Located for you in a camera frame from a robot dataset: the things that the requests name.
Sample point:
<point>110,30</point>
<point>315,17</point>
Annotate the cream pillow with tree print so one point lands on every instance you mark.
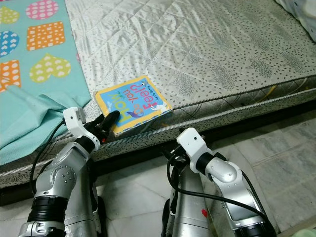
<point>301,10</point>

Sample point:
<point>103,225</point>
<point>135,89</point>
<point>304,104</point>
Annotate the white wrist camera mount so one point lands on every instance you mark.
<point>192,143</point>
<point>76,121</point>

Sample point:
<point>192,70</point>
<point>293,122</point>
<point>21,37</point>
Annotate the silver robot right leg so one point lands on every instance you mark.
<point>187,212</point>

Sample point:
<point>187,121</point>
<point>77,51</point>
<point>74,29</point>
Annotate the blue yellow children's book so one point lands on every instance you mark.
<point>133,101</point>

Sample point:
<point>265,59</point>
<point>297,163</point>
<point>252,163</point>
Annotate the grey quilted mattress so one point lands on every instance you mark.
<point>177,44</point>

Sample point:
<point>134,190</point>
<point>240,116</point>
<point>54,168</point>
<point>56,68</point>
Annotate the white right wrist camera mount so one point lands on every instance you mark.
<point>192,143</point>

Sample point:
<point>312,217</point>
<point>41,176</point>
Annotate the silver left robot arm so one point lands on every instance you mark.
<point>59,187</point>

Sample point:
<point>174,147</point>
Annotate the silver robot left leg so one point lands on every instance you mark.
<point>86,212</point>

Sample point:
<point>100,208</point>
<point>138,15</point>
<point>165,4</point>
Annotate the silver robot leg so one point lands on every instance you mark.
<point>187,212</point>
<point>86,212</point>

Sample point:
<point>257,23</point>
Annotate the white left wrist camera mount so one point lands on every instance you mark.
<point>76,121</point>

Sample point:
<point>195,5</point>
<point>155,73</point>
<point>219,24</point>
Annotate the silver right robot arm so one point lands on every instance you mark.
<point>232,192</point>

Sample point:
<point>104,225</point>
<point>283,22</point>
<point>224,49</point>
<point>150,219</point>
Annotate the teal blanket with colourful shapes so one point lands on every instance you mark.
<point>29,74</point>

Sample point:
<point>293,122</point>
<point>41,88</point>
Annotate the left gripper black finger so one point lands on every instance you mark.
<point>111,117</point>

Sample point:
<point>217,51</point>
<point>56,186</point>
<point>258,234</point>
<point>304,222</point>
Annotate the black bed frame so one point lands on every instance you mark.
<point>143,148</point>

